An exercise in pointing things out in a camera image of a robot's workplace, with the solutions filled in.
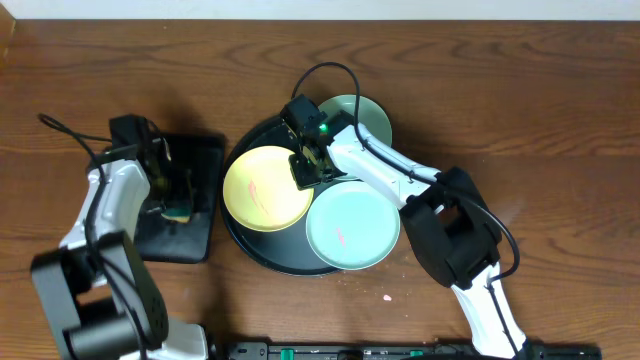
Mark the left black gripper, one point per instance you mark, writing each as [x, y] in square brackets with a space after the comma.
[163, 187]

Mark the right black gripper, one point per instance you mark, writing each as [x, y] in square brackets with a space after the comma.
[302, 182]

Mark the green yellow sponge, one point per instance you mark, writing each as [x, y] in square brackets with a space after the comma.
[179, 215]

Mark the yellow plate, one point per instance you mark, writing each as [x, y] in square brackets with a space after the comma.
[260, 193]

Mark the mint plate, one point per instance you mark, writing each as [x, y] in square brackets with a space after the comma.
[350, 226]
[371, 114]

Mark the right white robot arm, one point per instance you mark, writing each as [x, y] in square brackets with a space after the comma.
[453, 234]

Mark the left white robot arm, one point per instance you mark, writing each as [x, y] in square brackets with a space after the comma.
[98, 297]

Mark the black rectangular tray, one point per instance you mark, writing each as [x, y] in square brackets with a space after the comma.
[160, 240]

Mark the black round tray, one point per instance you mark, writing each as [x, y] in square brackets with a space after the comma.
[288, 250]

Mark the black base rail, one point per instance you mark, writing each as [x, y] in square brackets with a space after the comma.
[264, 351]

